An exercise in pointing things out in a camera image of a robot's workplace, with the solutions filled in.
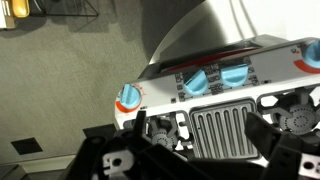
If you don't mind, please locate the blue stove knob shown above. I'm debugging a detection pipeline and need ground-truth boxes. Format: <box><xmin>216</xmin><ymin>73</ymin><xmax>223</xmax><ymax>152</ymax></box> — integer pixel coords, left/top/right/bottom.
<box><xmin>119</xmin><ymin>83</ymin><xmax>143</xmax><ymax>109</ymax></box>
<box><xmin>182</xmin><ymin>69</ymin><xmax>209</xmax><ymax>95</ymax></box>
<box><xmin>303</xmin><ymin>39</ymin><xmax>320</xmax><ymax>69</ymax></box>
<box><xmin>220</xmin><ymin>64</ymin><xmax>250</xmax><ymax>88</ymax></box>

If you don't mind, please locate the white round pedestal table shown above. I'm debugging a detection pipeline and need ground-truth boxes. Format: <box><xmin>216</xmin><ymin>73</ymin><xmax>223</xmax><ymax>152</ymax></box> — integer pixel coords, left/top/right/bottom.
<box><xmin>148</xmin><ymin>0</ymin><xmax>320</xmax><ymax>64</ymax></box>

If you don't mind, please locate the grey toy kitchen stove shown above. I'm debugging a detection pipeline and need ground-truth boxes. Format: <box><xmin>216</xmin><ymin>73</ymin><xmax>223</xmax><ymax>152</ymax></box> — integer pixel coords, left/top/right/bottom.
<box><xmin>114</xmin><ymin>33</ymin><xmax>320</xmax><ymax>168</ymax></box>

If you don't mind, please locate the black wire frame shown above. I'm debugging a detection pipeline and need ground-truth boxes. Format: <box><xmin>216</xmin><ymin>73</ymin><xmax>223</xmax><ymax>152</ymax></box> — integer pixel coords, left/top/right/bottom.
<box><xmin>29</xmin><ymin>0</ymin><xmax>100</xmax><ymax>18</ymax></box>

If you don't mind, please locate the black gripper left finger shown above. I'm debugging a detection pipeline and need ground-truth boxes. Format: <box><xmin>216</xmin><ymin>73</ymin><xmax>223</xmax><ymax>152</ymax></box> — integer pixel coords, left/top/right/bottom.
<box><xmin>66</xmin><ymin>110</ymin><xmax>201</xmax><ymax>180</ymax></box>

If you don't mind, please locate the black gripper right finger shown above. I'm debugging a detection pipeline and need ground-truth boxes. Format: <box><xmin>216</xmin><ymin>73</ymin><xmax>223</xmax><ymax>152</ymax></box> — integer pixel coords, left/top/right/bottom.
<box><xmin>244</xmin><ymin>112</ymin><xmax>320</xmax><ymax>180</ymax></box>

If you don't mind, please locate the yellow rounded object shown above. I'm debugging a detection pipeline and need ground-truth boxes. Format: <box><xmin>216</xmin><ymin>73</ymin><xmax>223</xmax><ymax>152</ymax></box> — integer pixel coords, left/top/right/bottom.
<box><xmin>11</xmin><ymin>0</ymin><xmax>31</xmax><ymax>19</ymax></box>

